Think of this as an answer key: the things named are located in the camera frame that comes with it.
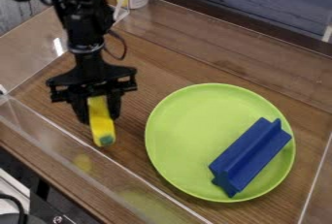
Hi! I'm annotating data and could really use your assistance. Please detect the green plate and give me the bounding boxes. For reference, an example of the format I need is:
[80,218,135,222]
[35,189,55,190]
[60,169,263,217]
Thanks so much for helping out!
[145,83,296,203]

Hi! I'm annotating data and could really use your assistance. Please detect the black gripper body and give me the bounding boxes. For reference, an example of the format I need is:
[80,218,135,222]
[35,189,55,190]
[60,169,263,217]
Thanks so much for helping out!
[47,52,138,103]

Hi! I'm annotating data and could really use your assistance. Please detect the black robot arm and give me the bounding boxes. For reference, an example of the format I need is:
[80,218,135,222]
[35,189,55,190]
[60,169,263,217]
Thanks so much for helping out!
[15,0,138,124]

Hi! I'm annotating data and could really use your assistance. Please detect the black cable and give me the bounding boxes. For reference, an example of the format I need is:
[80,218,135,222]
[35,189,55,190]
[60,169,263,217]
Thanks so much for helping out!
[0,193,28,224]

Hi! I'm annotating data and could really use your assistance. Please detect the blue plastic block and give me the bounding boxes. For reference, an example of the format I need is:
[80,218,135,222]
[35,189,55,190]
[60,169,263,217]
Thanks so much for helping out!
[209,117,292,198]

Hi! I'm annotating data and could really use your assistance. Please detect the clear acrylic enclosure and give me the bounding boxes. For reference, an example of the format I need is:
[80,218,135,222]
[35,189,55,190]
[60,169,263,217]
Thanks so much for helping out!
[0,0,332,224]

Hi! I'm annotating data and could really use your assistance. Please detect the yellow toy banana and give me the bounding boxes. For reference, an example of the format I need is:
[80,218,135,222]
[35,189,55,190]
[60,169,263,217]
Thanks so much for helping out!
[88,96,115,147]

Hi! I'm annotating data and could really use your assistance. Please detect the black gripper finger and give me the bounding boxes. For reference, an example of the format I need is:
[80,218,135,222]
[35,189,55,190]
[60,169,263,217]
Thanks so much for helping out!
[106,92,122,120]
[70,98,90,124]

